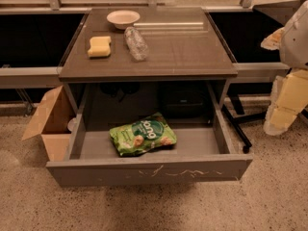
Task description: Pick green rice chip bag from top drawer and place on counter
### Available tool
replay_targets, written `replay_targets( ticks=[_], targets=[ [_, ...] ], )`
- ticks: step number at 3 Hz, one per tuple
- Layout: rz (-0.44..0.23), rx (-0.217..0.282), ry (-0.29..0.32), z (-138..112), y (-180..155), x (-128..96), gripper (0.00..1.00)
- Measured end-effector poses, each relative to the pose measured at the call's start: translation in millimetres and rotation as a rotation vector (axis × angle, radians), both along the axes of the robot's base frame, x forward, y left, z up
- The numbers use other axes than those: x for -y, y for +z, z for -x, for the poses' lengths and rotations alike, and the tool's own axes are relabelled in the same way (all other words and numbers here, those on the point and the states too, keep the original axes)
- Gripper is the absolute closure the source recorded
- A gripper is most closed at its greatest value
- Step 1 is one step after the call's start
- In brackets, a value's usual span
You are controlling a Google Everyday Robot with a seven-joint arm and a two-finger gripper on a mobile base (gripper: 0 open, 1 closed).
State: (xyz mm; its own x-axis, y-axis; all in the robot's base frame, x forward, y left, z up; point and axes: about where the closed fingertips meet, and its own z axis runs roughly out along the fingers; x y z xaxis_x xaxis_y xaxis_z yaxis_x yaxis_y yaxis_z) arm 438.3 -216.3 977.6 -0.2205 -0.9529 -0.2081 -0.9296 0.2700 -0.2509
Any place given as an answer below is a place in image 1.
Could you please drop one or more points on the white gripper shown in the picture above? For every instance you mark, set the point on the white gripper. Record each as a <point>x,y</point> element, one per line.
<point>295,45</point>

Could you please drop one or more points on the green rice chip bag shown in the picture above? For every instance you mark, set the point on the green rice chip bag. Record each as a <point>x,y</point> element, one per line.
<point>142,136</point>

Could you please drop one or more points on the black bag under counter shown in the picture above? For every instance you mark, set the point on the black bag under counter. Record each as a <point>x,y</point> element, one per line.
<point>181,100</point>

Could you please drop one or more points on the grey counter cabinet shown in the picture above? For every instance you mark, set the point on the grey counter cabinet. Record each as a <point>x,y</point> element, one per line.
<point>182,43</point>

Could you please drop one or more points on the grey open drawer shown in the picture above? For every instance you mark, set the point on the grey open drawer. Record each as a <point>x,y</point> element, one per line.
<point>203,152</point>

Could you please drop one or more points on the black metal stand legs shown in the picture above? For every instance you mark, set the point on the black metal stand legs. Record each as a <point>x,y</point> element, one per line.
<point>246,115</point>

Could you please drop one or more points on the clear plastic water bottle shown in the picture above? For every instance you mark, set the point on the clear plastic water bottle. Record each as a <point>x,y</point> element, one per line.
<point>136,43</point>

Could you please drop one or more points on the white paper bowl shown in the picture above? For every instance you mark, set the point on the white paper bowl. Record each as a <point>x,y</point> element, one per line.
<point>123,18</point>

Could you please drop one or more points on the yellow sponge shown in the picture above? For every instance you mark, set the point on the yellow sponge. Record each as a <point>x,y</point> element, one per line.
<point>99,47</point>

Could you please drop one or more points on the white cup behind box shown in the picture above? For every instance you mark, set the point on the white cup behind box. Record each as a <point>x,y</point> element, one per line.
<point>71,124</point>

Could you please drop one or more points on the open cardboard box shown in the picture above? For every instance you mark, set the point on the open cardboard box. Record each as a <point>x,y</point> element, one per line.
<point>50,121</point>

